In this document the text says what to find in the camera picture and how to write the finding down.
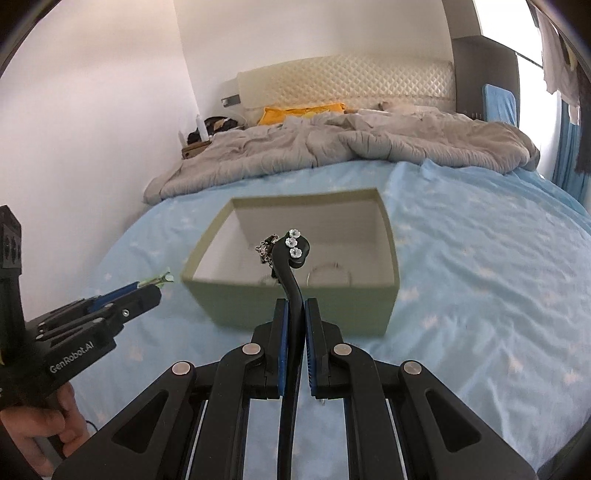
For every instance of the white hanging shirt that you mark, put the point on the white hanging shirt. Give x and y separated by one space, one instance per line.
556 60

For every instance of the blue towel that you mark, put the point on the blue towel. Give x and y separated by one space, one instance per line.
498 104

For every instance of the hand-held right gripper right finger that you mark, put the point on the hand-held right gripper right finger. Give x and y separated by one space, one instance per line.
311 350

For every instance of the blue curtain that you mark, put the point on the blue curtain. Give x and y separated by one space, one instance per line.
565 152

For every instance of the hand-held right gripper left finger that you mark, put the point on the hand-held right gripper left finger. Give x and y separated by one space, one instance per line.
282 350

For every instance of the green cardboard box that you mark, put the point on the green cardboard box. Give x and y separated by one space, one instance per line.
351 314

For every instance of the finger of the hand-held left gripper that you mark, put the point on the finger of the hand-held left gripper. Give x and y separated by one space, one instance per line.
138 300
115 294

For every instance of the grey duvet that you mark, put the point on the grey duvet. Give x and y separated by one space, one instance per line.
323 143

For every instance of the silver bangle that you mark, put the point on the silver bangle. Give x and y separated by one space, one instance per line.
330 265

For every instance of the black flowered hair stick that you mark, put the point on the black flowered hair stick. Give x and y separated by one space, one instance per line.
291 281

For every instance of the wooden nightstand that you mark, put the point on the wooden nightstand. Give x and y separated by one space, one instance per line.
194 150

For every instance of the blue printed bed sheet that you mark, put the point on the blue printed bed sheet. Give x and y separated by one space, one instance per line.
461 277

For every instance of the person's left hand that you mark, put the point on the person's left hand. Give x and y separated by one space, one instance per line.
37 424

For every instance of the yellow pillow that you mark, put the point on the yellow pillow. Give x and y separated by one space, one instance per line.
295 113

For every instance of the grey cabinet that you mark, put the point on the grey cabinet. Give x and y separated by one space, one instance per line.
471 69

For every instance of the tall white bottle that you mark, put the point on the tall white bottle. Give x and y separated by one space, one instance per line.
201 129

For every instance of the grey wall socket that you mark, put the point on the grey wall socket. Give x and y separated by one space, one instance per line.
231 99

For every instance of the cream quilted headboard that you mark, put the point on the cream quilted headboard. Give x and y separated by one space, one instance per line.
346 78

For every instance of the green hair clip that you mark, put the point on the green hair clip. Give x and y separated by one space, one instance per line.
159 278

